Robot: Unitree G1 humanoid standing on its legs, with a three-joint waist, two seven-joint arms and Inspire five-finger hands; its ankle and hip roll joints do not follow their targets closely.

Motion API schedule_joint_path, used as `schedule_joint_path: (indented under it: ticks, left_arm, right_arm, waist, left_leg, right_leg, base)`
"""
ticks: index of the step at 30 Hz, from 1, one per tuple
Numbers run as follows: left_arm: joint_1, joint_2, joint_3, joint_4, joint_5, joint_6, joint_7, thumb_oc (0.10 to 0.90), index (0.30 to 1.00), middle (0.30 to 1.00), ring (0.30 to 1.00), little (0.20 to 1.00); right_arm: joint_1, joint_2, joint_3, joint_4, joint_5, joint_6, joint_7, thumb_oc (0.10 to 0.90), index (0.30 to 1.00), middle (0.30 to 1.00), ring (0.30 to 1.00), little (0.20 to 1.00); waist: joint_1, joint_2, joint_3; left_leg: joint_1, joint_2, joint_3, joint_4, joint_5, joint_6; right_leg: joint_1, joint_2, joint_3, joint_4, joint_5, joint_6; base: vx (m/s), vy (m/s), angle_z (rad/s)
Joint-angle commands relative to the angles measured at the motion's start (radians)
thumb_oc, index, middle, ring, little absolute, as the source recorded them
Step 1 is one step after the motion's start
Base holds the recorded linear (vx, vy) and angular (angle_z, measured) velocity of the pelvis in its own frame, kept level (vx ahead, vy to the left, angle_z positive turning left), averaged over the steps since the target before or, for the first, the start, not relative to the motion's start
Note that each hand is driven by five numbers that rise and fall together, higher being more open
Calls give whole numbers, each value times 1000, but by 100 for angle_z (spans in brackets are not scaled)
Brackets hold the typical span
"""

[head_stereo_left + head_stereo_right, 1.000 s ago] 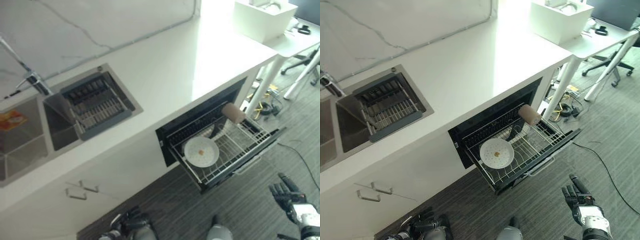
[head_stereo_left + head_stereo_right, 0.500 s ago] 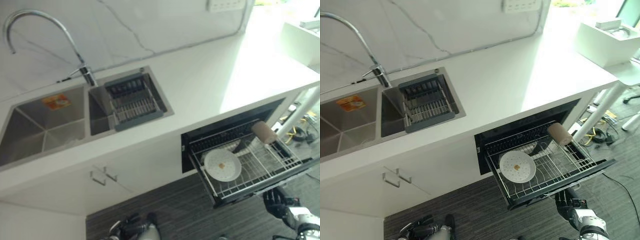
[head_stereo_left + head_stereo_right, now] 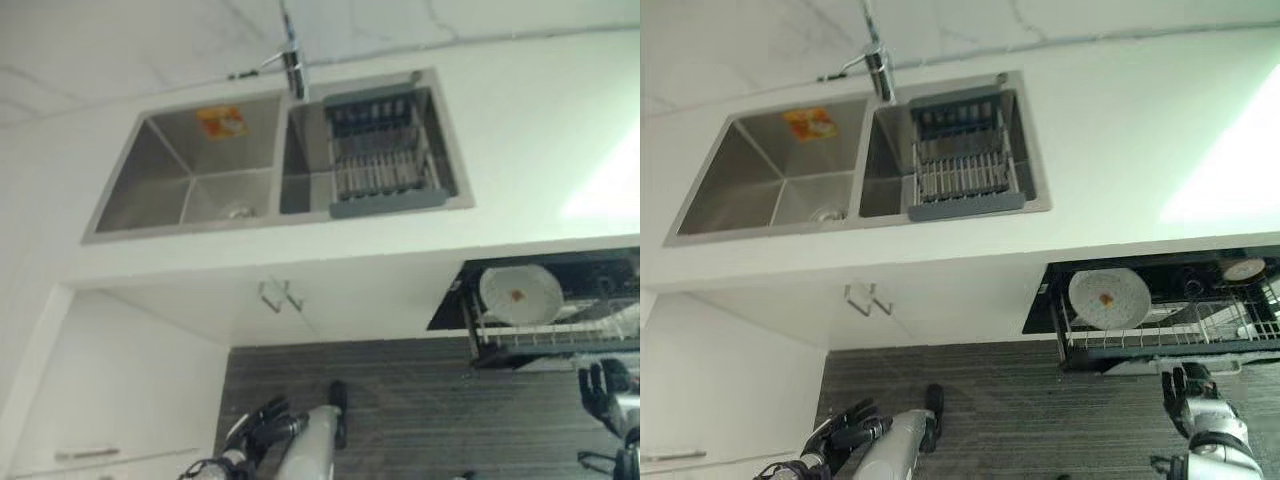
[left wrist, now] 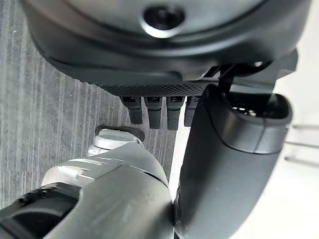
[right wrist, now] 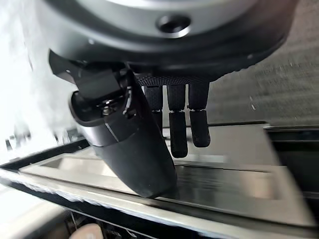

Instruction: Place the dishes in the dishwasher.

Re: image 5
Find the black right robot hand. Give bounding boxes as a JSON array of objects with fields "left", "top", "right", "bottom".
[{"left": 37, "top": 0, "right": 297, "bottom": 199}]

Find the stainless steel dishwasher door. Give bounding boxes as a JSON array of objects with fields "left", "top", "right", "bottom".
[{"left": 0, "top": 121, "right": 319, "bottom": 238}]

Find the dark dishwasher body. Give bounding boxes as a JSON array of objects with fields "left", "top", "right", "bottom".
[{"left": 263, "top": 125, "right": 319, "bottom": 197}]

